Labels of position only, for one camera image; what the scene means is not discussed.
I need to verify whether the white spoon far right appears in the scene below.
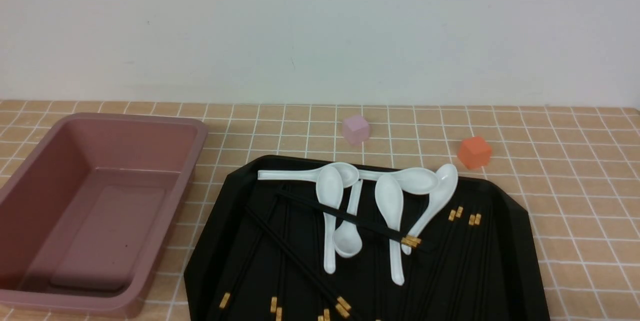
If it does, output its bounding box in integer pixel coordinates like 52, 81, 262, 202
406, 163, 458, 241

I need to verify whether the black chopstick bottom centre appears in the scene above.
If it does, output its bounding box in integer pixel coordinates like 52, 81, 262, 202
313, 211, 330, 321

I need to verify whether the white spoon horizontal right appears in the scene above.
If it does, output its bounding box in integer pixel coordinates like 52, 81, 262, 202
358, 167, 440, 195

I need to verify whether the white spoon vertical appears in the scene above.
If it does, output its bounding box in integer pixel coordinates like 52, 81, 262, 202
374, 174, 405, 286
316, 165, 344, 274

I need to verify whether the black plastic tray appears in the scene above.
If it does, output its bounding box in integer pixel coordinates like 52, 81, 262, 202
183, 155, 550, 321

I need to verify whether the pink plastic bin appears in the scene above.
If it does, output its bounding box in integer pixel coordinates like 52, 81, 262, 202
0, 113, 208, 318

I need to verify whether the white spoon centre vertical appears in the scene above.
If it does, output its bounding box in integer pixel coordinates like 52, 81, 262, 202
374, 174, 405, 286

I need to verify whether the white spoon small centre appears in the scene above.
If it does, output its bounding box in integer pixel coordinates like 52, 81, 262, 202
333, 179, 363, 258

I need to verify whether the black chopstick vertical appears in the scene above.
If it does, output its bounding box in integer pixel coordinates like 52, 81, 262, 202
275, 201, 292, 321
270, 196, 291, 313

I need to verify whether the white spoon left vertical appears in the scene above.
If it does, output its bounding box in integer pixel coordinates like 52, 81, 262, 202
316, 165, 344, 274

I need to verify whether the orange cube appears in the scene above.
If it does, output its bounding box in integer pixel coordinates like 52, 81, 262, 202
457, 136, 493, 169

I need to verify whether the black chopstick leaning left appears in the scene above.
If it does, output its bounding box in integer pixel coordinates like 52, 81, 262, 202
218, 196, 279, 315

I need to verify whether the white spoon pointing left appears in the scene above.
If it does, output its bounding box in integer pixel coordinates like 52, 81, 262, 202
257, 162, 361, 188

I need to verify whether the lilac cube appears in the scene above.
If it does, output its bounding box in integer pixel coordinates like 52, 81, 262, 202
342, 114, 371, 146

